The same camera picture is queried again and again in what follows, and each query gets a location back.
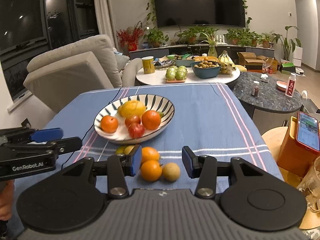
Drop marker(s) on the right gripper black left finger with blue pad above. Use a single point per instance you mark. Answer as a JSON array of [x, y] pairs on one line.
[[115, 169]]

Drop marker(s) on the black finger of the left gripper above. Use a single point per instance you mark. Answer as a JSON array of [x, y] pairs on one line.
[[67, 145]]

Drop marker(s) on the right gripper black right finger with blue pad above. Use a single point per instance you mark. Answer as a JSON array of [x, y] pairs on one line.
[[206, 169]]

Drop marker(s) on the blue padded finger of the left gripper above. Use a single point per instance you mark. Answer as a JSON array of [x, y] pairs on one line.
[[45, 135]]

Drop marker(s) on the red tomato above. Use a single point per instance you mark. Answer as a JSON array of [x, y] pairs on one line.
[[132, 119], [136, 130]]

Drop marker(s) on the large orange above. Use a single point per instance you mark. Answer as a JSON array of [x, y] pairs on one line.
[[151, 120]]

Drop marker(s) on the large yellow lemon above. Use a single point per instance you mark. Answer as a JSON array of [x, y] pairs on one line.
[[132, 107]]

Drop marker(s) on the yellow green small fruits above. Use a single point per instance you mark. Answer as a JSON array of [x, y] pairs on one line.
[[124, 149]]

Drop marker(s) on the person's left hand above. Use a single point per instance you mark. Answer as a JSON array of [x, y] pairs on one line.
[[6, 201]]

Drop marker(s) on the small orange mandarin back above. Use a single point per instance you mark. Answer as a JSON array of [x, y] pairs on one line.
[[149, 153]]

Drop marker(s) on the small orange mandarin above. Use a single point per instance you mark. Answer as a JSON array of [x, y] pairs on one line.
[[149, 153], [151, 170]]

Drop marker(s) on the small orange mandarin front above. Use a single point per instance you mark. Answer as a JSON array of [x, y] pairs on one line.
[[151, 170]]

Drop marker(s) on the tan round longan fruit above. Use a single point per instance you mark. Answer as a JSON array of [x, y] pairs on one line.
[[171, 172]]

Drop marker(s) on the beige sofa armchair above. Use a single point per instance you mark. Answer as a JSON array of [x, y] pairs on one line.
[[58, 76]]

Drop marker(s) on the white bowl dark leaf pattern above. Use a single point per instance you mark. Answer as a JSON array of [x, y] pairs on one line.
[[121, 136]]

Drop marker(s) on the dark marble round table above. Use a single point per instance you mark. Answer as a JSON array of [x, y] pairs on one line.
[[269, 99]]

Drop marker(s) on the orange box stand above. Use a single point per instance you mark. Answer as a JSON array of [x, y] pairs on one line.
[[293, 156]]

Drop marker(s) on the small dark spice jar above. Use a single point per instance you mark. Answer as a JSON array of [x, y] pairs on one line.
[[255, 88]]

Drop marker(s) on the teal bowl of longans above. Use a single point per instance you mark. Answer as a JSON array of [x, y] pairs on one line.
[[205, 70]]

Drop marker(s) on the green apples on tray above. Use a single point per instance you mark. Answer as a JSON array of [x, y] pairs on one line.
[[175, 74]]

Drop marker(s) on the white round coffee table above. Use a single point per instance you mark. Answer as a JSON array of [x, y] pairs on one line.
[[158, 77]]

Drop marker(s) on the yellow cylindrical can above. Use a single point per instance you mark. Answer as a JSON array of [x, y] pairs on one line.
[[148, 64]]

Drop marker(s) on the clear glass pitcher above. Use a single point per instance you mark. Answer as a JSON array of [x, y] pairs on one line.
[[310, 185]]

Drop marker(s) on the banana bunch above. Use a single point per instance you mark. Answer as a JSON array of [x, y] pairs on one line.
[[226, 63]]

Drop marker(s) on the smartphone red case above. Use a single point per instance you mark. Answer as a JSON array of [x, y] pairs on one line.
[[307, 131]]

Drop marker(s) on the cardboard box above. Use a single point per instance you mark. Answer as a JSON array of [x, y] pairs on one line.
[[259, 64]]

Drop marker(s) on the white bottle red label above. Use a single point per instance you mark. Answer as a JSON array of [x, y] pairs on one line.
[[290, 88]]

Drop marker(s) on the red flower plant pot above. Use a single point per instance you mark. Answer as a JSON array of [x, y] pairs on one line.
[[129, 38]]

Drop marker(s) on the glass vase with plant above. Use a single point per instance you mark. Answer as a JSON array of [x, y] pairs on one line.
[[210, 36]]

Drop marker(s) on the black wall television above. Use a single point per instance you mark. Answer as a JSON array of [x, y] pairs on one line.
[[200, 12]]

